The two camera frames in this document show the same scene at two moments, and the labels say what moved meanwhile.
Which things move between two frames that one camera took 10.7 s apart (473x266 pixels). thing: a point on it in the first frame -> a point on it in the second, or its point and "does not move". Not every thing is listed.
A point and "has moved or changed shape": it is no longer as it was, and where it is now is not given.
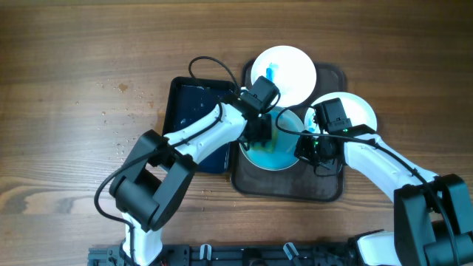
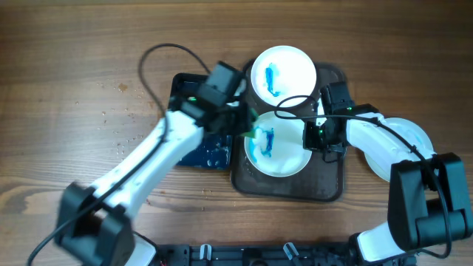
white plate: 355,107 -> 278,148
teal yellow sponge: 270,145 has moved or changed shape
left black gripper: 266,131 -> 242,123
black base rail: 233,255 does not move
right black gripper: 302,151 -> 310,141
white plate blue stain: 290,70 does not move
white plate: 279,153 -> 412,133
